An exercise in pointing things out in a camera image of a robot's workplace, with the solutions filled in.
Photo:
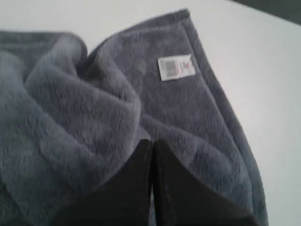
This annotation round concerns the grey fluffy towel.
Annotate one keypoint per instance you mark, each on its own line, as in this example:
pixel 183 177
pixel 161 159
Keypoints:
pixel 69 119

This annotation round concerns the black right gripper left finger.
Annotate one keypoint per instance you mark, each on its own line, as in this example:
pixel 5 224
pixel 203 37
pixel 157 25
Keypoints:
pixel 124 200

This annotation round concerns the white towel care label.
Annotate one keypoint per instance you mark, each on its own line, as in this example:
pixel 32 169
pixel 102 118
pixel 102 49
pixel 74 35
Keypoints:
pixel 176 67

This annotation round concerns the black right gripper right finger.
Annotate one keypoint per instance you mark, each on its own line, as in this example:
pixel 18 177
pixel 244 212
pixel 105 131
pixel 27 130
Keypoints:
pixel 181 200

